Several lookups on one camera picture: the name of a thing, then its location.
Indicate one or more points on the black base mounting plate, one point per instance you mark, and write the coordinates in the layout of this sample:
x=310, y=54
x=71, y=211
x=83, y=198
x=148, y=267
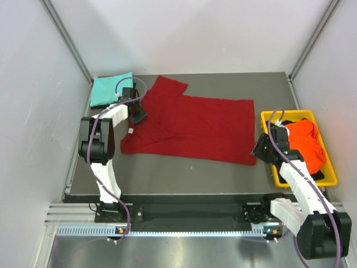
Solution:
x=198, y=225

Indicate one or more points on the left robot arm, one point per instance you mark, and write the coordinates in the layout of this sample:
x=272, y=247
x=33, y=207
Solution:
x=97, y=147

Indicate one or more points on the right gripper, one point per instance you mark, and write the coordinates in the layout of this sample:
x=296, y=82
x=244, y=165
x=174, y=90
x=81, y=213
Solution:
x=257, y=150

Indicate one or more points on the folded teal t-shirt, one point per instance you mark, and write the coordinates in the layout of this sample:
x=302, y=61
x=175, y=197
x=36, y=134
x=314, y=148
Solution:
x=117, y=79

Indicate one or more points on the folded dark t-shirt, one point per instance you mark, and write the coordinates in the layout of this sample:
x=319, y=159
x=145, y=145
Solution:
x=97, y=107

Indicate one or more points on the grey slotted cable duct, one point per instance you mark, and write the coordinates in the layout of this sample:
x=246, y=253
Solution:
x=117, y=231

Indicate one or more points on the aluminium frame rail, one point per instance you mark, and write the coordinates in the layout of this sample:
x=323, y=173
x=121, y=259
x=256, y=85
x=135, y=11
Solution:
x=89, y=213

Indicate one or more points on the orange t-shirt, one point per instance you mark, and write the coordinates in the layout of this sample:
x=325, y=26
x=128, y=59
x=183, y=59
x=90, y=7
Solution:
x=306, y=142

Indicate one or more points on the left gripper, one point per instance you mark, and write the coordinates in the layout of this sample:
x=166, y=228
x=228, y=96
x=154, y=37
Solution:
x=142, y=114

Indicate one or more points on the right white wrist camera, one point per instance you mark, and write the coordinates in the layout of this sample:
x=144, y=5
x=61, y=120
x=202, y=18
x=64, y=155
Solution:
x=278, y=123

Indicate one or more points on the yellow plastic bin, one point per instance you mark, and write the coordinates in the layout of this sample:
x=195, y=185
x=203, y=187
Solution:
x=327, y=170

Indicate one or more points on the dark red t-shirt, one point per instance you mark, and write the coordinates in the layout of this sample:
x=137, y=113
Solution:
x=193, y=127

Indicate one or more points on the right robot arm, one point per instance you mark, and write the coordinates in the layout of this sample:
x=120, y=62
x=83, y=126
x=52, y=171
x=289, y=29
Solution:
x=320, y=230

